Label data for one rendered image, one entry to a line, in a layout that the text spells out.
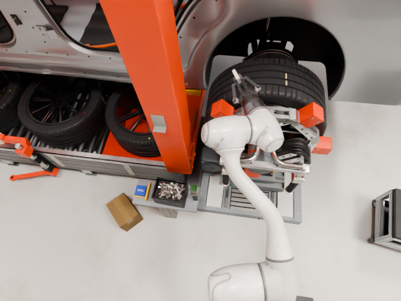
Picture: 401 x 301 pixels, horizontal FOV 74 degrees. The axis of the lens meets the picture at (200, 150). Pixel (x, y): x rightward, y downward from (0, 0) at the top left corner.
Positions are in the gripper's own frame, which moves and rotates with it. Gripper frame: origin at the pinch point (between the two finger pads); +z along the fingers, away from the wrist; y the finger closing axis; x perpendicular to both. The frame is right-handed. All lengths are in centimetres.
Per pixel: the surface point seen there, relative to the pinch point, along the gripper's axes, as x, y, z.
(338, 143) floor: -153, 50, 26
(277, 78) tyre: -13.7, 15.7, -0.2
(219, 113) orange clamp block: -9.0, -15.1, -6.0
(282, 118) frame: -20.4, 9.0, -17.3
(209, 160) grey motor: -70, -45, 16
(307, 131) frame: -34.1, 16.9, -21.0
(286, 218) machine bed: -125, -17, -26
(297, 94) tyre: -18.7, 20.0, -10.2
